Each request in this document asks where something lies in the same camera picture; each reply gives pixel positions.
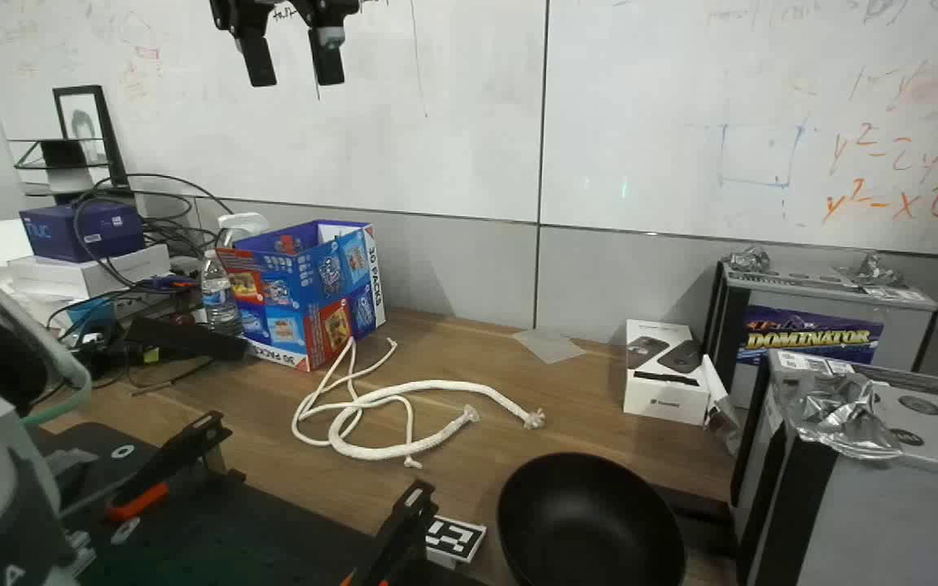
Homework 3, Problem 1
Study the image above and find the black table mat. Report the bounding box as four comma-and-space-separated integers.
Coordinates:
39, 421, 483, 586

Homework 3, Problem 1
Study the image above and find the black picture frame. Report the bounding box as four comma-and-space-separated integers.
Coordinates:
49, 83, 133, 194

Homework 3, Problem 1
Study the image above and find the blue glue gun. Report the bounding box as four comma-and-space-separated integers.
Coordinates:
54, 290, 135, 343

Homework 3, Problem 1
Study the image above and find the black cable bundle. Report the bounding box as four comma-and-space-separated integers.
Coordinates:
68, 170, 234, 290

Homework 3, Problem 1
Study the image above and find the large crumpled aluminium foil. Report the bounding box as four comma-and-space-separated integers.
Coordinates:
774, 352, 908, 467

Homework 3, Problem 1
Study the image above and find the clear plastic water bottle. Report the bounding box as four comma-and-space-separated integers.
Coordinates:
198, 248, 242, 334

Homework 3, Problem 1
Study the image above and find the grey paper sheet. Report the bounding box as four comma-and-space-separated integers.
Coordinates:
512, 327, 590, 368

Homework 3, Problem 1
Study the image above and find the blue cardboard box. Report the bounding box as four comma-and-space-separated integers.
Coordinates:
216, 217, 391, 376

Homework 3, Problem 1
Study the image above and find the black clamp with orange handle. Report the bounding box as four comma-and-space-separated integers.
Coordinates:
54, 406, 248, 531

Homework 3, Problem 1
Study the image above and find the white flat box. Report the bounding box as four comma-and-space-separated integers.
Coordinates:
5, 242, 172, 303

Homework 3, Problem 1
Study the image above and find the large grey case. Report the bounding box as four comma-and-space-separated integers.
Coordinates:
731, 348, 938, 586

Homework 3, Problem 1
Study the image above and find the small dark blue box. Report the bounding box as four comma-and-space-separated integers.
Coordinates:
17, 194, 150, 268

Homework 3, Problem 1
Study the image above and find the white spray bottle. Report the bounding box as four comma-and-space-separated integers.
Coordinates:
216, 209, 272, 252

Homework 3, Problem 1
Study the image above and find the white phone box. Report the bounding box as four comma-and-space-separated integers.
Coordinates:
617, 317, 730, 429

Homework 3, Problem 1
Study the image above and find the black frying pan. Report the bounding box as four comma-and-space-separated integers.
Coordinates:
495, 450, 691, 586

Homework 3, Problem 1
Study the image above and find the grey metal stand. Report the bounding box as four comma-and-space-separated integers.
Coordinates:
10, 134, 115, 205

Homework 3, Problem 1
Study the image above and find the small crumpled aluminium foil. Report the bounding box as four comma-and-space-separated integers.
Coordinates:
722, 246, 778, 279
838, 252, 912, 294

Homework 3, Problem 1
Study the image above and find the long black tool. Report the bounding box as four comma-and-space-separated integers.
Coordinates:
74, 314, 251, 378

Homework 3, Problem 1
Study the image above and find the black white marker tag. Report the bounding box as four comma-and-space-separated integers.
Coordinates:
420, 515, 493, 572

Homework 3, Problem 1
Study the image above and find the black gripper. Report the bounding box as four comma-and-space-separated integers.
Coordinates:
205, 0, 363, 91

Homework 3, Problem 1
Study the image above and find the thick white braided rope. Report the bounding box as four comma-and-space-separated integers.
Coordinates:
324, 378, 551, 467

